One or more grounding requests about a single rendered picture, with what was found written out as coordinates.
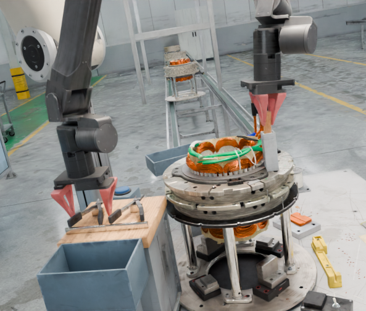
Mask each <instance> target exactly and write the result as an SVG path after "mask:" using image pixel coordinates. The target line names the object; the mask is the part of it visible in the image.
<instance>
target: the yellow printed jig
mask: <svg viewBox="0 0 366 311"><path fill-rule="evenodd" d="M312 239H313V240H312V243H311V246H312V248H313V250H314V252H315V255H316V256H317V258H318V261H319V262H320V264H321V266H322V268H323V270H324V272H325V274H326V276H327V278H328V286H329V288H330V289H331V288H341V287H342V277H341V274H340V272H335V270H334V268H333V266H332V265H331V263H330V261H329V260H328V257H327V256H326V254H328V253H327V245H326V244H325V242H324V239H323V238H322V235H321V236H313V237H312Z"/></svg>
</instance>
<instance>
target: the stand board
mask: <svg viewBox="0 0 366 311"><path fill-rule="evenodd" d="M133 200H134V199H121V200H114V201H112V213H113V212H115V211H116V210H117V209H121V208H122V207H124V206H126V205H127V204H129V203H130V202H132V201H133ZM95 203H96V202H91V203H90V205H89V206H88V207H87V208H86V209H88V208H89V207H91V206H92V205H95ZM140 203H141V204H143V209H144V221H143V222H146V221H148V225H149V228H143V229H135V230H119V231H104V232H95V233H80V234H64V235H63V237H62V238H61V239H60V241H59V242H58V243H57V248H58V247H59V246H60V245H61V244H65V243H81V242H90V241H107V240H115V239H131V238H142V242H143V247H144V248H149V246H150V245H151V242H152V239H153V237H154V235H155V233H156V230H157V227H158V226H159V223H160V220H161V218H162V216H163V214H164V211H165V208H166V206H167V199H166V196H154V197H144V198H142V200H141V201H140ZM101 205H102V206H101V207H104V211H105V215H104V219H103V223H102V224H103V225H108V224H110V223H109V220H108V214H107V212H106V208H105V206H104V204H101ZM140 221H141V220H140V216H139V212H137V213H130V208H129V209H127V210H126V211H124V212H123V213H122V216H121V217H119V218H118V219H117V220H116V221H115V222H113V224H116V223H131V222H140ZM93 225H99V223H98V216H92V213H91V212H90V213H87V214H86V215H84V216H82V219H81V220H80V221H79V222H77V223H76V224H75V225H74V226H72V227H78V226H93Z"/></svg>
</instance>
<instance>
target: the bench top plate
mask: <svg viewBox="0 0 366 311"><path fill-rule="evenodd" d="M302 178H303V182H304V183H305V184H306V185H307V186H308V187H309V188H310V189H311V191H310V192H306V193H299V197H298V199H299V200H296V203H295V204H294V205H293V206H292V213H293V212H299V213H300V214H301V215H305V216H307V217H310V218H311V219H312V221H314V222H317V223H319V224H321V230H319V231H317V232H315V233H312V234H310V235H308V236H306V237H304V238H302V239H300V240H298V239H296V238H294V237H292V239H293V242H295V243H297V244H299V245H300V246H302V247H303V248H304V249H305V250H307V251H308V252H309V253H310V255H311V256H312V257H313V258H314V260H315V263H316V266H317V280H316V283H315V286H314V287H313V289H312V291H315V292H322V293H327V294H326V295H327V296H335V297H340V298H343V299H350V300H353V311H366V244H365V243H364V242H363V241H362V240H361V239H360V238H359V237H358V236H362V235H365V234H366V227H364V226H363V225H361V223H362V222H366V181H365V180H364V179H363V178H362V177H360V176H359V175H358V174H356V173H355V172H354V171H352V170H351V169H350V168H347V169H342V170H335V171H332V172H324V173H317V174H313V175H306V176H302ZM295 206H298V207H299V208H298V209H297V208H295ZM317 213H318V214H317ZM279 218H280V215H278V216H275V217H274V218H271V219H269V222H270V224H269V226H268V227H267V228H268V229H267V230H266V231H263V232H261V233H262V234H270V235H275V236H279V237H282V235H281V230H279V229H278V228H275V227H274V226H273V221H274V220H277V219H279ZM171 235H172V241H173V247H174V251H175V257H176V261H177V260H178V259H179V258H180V257H181V256H182V255H183V254H184V253H185V252H186V249H185V243H184V239H183V232H182V229H181V223H180V224H179V225H178V226H176V227H175V228H174V229H173V230H172V231H171ZM321 235H322V238H323V239H324V242H325V244H326V245H327V253H328V254H326V256H327V257H328V260H329V261H330V263H331V265H332V266H333V268H334V270H335V272H340V274H341V277H342V287H341V288H332V289H330V288H329V287H328V278H327V276H326V274H325V272H324V270H323V268H322V266H321V264H320V262H319V261H318V258H317V256H316V255H315V252H314V250H313V248H312V246H311V243H312V240H313V239H312V237H313V236H321ZM352 236H353V237H352ZM350 237H351V238H352V239H351V238H350ZM337 240H338V241H337ZM348 240H350V241H348ZM352 240H353V241H352ZM339 248H340V249H339ZM342 251H343V252H342ZM344 253H346V254H344ZM335 257H336V258H335ZM347 262H348V263H347ZM350 262H351V263H350ZM353 262H354V263H353ZM359 269H360V270H359ZM358 272H360V273H359V274H358ZM364 277H365V278H364ZM359 278H360V279H359ZM346 292H347V293H346ZM334 293H335V295H334ZM354 296H357V297H354ZM358 297H359V298H361V299H359V298H358ZM362 299H363V300H362Z"/></svg>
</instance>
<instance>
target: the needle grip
mask: <svg viewBox="0 0 366 311"><path fill-rule="evenodd" d="M271 117H272V116H271V111H267V118H266V123H265V126H264V134H266V133H271V132H272V125H271Z"/></svg>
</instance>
